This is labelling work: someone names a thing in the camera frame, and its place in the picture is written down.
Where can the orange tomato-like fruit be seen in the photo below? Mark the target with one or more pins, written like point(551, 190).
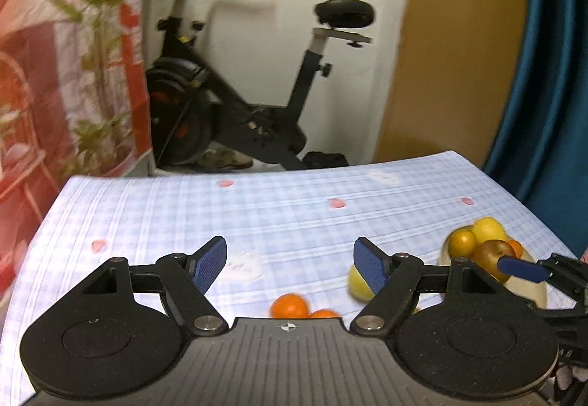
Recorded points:
point(517, 248)

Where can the green round fruit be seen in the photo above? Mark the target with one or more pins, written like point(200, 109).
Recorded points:
point(357, 286)

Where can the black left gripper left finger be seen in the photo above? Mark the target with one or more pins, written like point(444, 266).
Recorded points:
point(123, 327)

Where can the orange with dark spots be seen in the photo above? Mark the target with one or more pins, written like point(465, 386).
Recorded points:
point(461, 243)

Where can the large yellow lemon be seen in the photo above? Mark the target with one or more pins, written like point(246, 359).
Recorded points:
point(488, 229)

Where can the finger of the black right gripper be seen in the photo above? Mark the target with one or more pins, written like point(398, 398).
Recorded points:
point(563, 273)

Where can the red floral curtain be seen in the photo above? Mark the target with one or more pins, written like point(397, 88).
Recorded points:
point(73, 102)

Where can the beige round plate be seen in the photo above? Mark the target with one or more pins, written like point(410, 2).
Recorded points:
point(527, 289)

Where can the red brown apple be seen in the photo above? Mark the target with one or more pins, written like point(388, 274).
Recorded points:
point(487, 254)

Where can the blue plaid tablecloth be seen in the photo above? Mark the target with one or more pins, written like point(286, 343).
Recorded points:
point(285, 232)

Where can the small orange tangerine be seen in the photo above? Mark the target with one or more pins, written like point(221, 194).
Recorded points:
point(290, 306)
point(324, 313)

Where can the blue curtain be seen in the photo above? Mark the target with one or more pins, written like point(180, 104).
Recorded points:
point(540, 151)

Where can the pair of shoes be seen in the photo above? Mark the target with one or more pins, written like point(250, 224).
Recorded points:
point(221, 158)

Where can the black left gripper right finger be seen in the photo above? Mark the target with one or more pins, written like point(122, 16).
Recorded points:
point(455, 329)

